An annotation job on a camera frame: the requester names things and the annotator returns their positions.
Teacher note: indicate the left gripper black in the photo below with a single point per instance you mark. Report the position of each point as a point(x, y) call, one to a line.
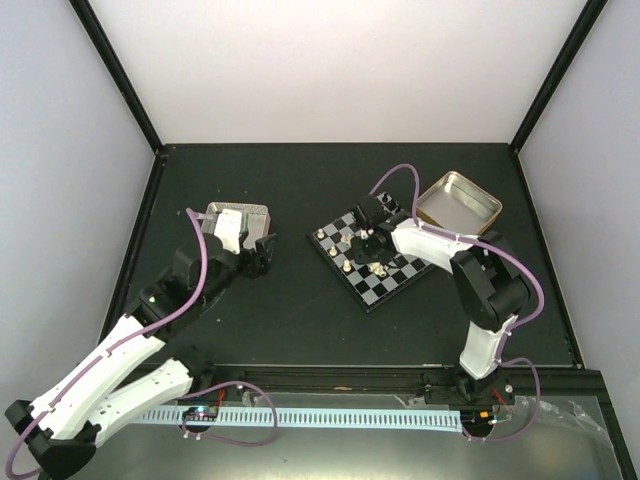
point(257, 261)

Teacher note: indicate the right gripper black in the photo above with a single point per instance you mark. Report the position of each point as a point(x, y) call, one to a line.
point(361, 258)

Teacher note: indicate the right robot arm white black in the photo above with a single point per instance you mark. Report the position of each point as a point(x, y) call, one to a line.
point(492, 292)

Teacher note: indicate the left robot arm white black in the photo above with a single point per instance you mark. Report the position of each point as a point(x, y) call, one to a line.
point(64, 427)

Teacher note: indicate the white chess pieces pile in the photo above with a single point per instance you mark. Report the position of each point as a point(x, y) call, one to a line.
point(374, 268)

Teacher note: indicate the checkered chess board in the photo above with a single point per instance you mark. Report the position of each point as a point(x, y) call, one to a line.
point(369, 290)

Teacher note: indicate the left circuit board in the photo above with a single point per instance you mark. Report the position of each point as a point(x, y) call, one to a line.
point(200, 413)

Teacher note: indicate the circuit board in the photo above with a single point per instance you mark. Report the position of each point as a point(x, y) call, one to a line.
point(200, 413)
point(476, 418)

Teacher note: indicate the right circuit board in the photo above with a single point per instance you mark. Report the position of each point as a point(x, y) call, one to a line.
point(476, 418)

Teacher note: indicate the silver tin tray pink rim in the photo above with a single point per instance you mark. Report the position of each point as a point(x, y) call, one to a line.
point(258, 217)

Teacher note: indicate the gold tin box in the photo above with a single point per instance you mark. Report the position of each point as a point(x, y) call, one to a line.
point(458, 204)

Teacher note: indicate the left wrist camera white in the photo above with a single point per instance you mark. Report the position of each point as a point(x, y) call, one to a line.
point(230, 227)

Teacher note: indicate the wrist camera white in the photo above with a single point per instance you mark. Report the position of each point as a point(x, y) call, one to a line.
point(370, 212)
point(230, 227)

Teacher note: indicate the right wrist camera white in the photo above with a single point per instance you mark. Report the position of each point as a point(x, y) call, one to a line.
point(370, 212)

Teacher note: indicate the black mounting rail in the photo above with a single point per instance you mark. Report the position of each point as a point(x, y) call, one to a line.
point(437, 385)

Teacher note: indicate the light blue slotted cable duct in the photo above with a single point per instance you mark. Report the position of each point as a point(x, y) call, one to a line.
point(314, 418)

